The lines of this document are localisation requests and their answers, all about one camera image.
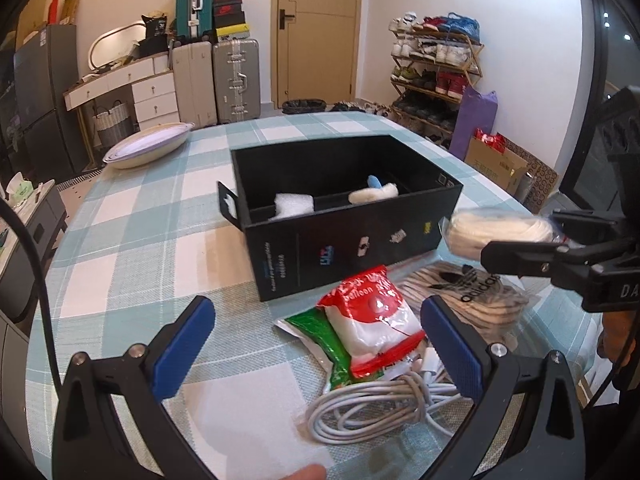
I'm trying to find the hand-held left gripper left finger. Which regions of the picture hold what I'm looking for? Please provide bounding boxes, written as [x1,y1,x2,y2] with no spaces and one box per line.
[52,296,221,480]

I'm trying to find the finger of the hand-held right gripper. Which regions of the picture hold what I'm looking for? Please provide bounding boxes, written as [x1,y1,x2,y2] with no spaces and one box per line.
[547,211,621,245]
[480,239,598,290]

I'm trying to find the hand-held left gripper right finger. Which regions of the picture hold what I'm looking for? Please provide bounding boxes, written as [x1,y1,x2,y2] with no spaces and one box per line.
[420,295,586,480]

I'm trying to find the white cord bundle packet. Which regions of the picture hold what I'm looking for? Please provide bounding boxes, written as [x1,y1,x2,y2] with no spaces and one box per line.
[444,210,556,257]

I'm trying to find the striped socks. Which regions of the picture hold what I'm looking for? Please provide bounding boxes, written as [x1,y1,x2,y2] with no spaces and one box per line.
[397,260,531,332]

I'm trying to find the red and white packet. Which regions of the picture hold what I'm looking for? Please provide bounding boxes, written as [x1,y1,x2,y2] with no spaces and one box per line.
[316,265,426,380]

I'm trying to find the white cable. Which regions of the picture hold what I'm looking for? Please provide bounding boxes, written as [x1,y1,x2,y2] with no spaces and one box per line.
[305,340,474,444]

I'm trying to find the green printed packet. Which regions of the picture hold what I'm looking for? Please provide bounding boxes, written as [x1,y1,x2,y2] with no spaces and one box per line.
[273,307,362,394]

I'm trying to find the black cardboard box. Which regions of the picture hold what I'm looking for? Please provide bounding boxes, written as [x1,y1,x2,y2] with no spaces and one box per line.
[217,134,466,303]

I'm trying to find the cream roll with blue item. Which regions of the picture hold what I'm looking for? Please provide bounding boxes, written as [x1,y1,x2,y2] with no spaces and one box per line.
[348,175,401,205]

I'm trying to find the white foam block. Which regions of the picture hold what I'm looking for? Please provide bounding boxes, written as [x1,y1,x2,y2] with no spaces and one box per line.
[273,191,315,220]

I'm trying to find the person's right hand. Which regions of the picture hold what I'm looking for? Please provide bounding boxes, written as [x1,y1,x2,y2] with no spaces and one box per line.
[597,311,640,391]

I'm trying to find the person's left hand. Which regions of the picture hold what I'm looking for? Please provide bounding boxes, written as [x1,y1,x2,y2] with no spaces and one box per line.
[289,464,329,480]

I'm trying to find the brown patterned board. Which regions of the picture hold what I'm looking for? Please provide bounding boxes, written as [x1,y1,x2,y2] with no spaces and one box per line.
[510,142,560,214]

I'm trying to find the brown cardboard box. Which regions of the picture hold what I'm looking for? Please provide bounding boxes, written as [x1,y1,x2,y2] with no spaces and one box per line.
[464,132,531,197]

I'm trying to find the teal checked tablecloth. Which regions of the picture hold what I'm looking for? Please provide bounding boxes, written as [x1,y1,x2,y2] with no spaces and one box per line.
[25,110,640,480]

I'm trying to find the red packets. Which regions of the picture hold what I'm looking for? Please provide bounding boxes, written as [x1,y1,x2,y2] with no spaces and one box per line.
[473,128,514,154]

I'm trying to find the grey side cabinet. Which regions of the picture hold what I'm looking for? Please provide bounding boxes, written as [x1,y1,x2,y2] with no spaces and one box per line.
[0,180,69,288]

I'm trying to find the white oval dish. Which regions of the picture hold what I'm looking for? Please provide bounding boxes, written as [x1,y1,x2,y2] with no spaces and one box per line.
[102,121,195,170]

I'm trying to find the wooden shoe rack with shoes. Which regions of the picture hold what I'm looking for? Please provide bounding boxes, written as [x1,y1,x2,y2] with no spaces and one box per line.
[388,10,485,147]

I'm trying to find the green tissue box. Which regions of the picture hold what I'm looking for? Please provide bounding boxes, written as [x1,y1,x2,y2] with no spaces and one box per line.
[4,172,37,207]

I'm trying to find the group of shoes on floor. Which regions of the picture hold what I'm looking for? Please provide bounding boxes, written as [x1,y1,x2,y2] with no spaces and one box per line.
[327,100,401,119]

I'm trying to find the woven laundry basket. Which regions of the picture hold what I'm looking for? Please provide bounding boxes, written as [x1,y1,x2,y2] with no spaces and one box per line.
[91,102,132,149]

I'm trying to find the white desk with drawers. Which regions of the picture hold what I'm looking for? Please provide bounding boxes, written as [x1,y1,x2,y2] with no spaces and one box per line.
[63,52,181,134]

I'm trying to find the beige suitcase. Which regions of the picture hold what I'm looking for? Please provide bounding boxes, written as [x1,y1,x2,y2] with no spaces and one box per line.
[171,39,219,129]

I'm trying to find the silver suitcase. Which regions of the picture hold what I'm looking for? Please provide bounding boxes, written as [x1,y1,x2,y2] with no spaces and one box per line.
[212,39,262,124]

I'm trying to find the grey fridge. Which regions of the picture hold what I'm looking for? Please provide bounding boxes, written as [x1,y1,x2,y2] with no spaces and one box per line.
[12,24,90,175]

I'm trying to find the wooden door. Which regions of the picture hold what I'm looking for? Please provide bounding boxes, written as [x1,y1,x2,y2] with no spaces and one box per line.
[272,0,364,109]

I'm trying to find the white oval mirror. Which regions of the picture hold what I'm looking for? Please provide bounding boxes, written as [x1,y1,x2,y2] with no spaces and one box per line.
[88,20,151,69]

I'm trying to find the black paper bag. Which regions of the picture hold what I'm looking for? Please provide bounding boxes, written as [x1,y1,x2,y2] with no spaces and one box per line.
[139,10,172,57]

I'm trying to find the black and yellow shoe box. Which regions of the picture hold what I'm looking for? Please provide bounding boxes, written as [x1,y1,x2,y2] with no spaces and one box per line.
[214,22,250,42]

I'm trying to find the red and black shoe box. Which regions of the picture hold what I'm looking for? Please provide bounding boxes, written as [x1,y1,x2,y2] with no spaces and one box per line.
[213,6,247,29]

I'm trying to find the teal suitcase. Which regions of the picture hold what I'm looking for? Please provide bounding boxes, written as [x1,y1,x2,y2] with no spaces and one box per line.
[175,0,215,44]

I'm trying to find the black cable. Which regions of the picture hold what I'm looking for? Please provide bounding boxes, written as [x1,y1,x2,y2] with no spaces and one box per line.
[0,199,67,377]

